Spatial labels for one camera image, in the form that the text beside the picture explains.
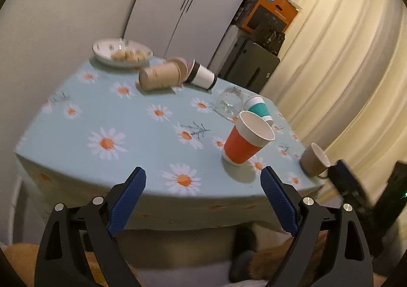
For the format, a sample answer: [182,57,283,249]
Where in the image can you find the orange cardboard box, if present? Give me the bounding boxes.
[238,0,299,33]

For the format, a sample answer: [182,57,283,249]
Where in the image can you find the blue daisy print tablecloth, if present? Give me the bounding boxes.
[14,56,326,232]

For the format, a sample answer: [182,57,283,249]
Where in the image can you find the black bag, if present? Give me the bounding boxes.
[251,21,286,54]

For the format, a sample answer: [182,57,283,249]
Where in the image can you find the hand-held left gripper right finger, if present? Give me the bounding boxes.
[260,166,374,287]

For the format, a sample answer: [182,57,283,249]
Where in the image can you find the white plate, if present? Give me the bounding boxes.
[92,38,154,67]

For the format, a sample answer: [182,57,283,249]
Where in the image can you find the cream curtain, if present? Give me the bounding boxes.
[261,0,407,179]

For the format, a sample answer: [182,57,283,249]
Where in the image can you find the dark grey suitcase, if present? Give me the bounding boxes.
[219,28,280,92]

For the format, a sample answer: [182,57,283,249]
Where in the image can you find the beige biscuits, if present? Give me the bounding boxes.
[111,49,150,63]

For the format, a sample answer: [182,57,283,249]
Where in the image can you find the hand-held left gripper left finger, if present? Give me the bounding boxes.
[35,167,147,287]

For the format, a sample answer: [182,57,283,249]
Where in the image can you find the black and white paper cup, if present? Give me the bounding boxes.
[184,61,218,90]

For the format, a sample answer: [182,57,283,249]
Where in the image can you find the teal and white paper cup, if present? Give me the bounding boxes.
[243,95,274,127]

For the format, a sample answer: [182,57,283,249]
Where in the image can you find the tan paper cup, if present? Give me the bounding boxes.
[299,143,332,177]

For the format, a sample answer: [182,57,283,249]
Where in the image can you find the clear drinking glass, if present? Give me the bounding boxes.
[215,86,244,122]

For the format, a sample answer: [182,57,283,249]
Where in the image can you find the orange cloth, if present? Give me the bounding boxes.
[248,233,328,287]

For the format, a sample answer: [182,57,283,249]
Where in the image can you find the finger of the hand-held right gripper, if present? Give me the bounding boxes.
[327,160,375,209]

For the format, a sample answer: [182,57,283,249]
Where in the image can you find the red paper cup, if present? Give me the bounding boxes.
[223,110,275,165]

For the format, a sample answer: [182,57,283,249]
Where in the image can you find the brown kraft paper cup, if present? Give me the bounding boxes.
[138,61,184,91]

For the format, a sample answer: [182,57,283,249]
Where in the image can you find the pink paper cup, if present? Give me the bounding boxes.
[167,56,195,79]

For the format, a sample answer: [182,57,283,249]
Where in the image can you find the white refrigerator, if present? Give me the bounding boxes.
[122,0,264,74]

